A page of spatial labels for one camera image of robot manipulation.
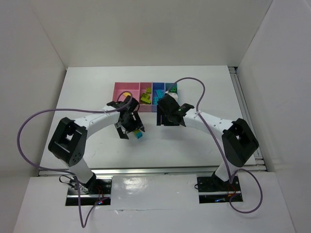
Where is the turquoise yellow lego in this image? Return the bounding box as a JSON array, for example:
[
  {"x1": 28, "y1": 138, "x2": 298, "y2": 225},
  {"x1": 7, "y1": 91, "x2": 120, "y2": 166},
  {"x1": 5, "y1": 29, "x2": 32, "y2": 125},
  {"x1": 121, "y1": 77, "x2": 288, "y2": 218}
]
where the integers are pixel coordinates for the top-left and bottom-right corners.
[{"x1": 133, "y1": 130, "x2": 143, "y2": 139}]

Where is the turquoise arch lego brick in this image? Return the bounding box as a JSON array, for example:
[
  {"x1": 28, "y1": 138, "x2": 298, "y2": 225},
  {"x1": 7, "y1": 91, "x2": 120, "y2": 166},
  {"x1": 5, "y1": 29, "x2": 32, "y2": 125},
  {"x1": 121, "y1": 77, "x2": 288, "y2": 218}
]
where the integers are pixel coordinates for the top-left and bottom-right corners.
[{"x1": 155, "y1": 89, "x2": 165, "y2": 99}]

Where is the lime printed lego brick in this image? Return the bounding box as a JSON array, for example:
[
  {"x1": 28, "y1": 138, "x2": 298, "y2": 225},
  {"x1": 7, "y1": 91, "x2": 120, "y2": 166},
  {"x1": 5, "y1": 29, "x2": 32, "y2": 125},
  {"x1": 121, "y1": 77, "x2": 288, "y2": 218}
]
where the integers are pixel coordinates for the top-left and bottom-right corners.
[{"x1": 140, "y1": 93, "x2": 152, "y2": 104}]

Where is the yellow curved lego brick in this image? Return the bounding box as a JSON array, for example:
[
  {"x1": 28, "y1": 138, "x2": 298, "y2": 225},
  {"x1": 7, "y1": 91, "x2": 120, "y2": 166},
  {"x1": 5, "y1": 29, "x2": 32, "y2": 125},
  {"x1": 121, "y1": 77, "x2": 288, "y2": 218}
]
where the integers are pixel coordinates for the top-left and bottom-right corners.
[{"x1": 123, "y1": 92, "x2": 131, "y2": 97}]

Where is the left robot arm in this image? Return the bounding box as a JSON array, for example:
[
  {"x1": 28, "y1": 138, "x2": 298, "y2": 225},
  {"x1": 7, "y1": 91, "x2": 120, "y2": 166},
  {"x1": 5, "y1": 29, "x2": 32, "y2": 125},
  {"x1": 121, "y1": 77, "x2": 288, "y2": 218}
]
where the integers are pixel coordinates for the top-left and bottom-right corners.
[{"x1": 48, "y1": 96, "x2": 145, "y2": 192}]

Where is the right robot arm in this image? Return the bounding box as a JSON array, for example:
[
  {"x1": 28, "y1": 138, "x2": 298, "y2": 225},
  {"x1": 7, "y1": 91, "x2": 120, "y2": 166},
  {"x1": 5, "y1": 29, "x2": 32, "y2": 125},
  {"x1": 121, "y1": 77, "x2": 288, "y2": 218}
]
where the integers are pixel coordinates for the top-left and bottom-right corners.
[{"x1": 157, "y1": 94, "x2": 259, "y2": 183}]

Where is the light blue container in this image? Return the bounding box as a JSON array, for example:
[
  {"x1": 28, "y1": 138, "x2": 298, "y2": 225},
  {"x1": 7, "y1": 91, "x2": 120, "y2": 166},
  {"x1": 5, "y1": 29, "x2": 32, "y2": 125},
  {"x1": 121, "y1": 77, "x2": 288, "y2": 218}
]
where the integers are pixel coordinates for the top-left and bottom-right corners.
[{"x1": 165, "y1": 83, "x2": 178, "y2": 101}]

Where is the narrow pink container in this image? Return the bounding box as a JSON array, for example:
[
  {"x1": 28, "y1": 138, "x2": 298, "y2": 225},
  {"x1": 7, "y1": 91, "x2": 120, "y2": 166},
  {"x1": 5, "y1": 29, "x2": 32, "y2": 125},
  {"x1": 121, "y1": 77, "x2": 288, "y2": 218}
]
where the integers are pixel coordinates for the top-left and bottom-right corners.
[{"x1": 139, "y1": 82, "x2": 152, "y2": 112}]

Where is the blue purple container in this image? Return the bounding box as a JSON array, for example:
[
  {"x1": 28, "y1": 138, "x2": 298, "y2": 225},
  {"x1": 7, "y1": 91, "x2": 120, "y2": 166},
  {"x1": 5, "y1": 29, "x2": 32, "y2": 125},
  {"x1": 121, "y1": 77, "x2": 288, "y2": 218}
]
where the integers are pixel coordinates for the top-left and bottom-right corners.
[{"x1": 152, "y1": 82, "x2": 166, "y2": 113}]

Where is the large pink container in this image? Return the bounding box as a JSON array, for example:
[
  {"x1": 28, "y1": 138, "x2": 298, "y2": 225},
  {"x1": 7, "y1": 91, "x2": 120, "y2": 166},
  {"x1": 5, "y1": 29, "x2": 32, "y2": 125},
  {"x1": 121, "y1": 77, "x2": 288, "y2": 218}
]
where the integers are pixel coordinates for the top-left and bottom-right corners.
[{"x1": 112, "y1": 82, "x2": 140, "y2": 102}]

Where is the aluminium rail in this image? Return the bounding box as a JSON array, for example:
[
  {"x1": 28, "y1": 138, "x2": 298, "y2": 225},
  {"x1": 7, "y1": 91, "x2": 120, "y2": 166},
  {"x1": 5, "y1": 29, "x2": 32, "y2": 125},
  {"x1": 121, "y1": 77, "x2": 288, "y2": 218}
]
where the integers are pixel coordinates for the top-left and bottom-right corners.
[{"x1": 38, "y1": 165, "x2": 267, "y2": 177}]

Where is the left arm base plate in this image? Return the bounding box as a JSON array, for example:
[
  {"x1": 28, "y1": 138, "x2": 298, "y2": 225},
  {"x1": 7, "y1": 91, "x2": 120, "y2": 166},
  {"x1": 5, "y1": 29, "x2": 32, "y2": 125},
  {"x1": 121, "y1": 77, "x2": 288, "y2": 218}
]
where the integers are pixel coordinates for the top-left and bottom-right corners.
[{"x1": 59, "y1": 175, "x2": 112, "y2": 206}]

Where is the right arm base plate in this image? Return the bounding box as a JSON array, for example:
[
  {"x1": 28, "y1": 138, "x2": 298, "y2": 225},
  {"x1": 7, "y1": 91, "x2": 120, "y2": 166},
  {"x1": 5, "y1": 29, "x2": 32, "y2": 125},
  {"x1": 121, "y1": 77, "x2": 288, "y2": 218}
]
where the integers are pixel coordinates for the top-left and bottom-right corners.
[{"x1": 194, "y1": 176, "x2": 243, "y2": 204}]

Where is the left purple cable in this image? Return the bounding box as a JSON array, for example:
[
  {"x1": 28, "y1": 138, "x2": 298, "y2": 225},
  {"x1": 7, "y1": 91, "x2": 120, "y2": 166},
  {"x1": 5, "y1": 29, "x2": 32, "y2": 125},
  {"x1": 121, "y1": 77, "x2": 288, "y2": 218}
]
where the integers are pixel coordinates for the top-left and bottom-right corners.
[{"x1": 17, "y1": 91, "x2": 133, "y2": 228}]

